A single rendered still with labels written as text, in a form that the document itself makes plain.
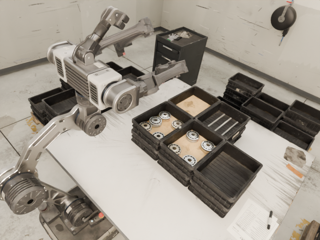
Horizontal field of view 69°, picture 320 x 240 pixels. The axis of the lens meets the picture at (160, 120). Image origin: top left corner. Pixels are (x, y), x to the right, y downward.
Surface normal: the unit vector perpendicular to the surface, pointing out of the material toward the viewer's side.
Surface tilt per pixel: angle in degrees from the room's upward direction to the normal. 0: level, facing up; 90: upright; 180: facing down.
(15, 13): 90
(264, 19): 90
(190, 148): 0
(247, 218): 0
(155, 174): 0
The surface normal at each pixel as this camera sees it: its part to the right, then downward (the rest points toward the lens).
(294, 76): -0.67, 0.43
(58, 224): 0.11, -0.75
